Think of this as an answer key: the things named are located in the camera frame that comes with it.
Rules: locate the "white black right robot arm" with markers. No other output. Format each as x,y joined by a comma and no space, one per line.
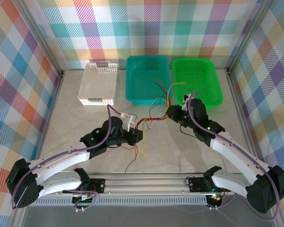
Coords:
236,153

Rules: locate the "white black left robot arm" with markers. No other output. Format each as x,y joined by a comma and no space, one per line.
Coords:
61,160

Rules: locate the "green plastic basket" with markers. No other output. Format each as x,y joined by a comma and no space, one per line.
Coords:
198,75

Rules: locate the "teal plastic basket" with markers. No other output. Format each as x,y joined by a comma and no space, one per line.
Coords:
144,78

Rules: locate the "white perforated plastic basket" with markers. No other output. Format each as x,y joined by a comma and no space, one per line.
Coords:
97,80

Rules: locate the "left controller board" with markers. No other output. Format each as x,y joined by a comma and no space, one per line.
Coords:
84,197

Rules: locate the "controller board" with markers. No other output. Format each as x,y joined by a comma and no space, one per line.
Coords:
215,197
84,197

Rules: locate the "right controller board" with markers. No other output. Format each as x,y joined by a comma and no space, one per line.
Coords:
215,197

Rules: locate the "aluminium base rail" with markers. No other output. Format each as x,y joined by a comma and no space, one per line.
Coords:
144,184

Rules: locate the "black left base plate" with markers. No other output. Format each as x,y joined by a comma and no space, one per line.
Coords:
98,185

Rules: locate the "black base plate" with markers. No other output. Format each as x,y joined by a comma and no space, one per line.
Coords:
196,184
98,185

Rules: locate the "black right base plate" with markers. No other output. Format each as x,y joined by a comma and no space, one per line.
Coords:
196,184

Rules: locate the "aluminium frame post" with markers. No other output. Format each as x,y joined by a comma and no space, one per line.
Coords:
45,35
248,35

